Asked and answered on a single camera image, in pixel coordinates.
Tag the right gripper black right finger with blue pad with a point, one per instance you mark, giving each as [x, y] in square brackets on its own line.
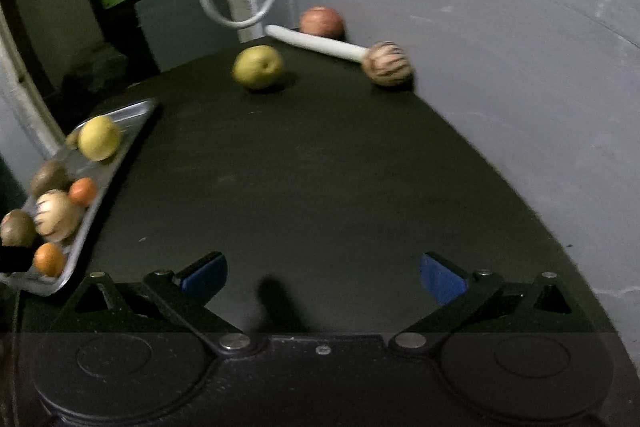
[459, 294]

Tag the brown kiwi with sticker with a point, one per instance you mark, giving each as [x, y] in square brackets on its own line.
[52, 175]

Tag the striped pepino melon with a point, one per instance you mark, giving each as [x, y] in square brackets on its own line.
[386, 64]

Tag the white foam tube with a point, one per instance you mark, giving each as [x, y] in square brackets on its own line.
[323, 45]

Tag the small brown kiwi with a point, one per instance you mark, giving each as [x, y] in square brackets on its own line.
[71, 141]

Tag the red apple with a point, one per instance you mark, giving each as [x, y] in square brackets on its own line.
[322, 21]

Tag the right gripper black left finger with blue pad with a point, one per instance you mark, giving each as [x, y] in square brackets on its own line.
[182, 297]

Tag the grey cabinet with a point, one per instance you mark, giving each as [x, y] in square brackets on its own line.
[178, 32]

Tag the steel tray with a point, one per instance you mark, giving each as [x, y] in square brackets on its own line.
[41, 243]

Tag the orange mandarin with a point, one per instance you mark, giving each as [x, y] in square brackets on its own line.
[83, 192]
[49, 260]

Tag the green-yellow pear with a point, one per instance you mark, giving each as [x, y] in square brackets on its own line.
[257, 67]

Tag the pale pepino melon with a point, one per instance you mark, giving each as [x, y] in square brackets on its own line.
[57, 218]

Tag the large yellow round fruit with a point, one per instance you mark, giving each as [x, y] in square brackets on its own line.
[99, 138]

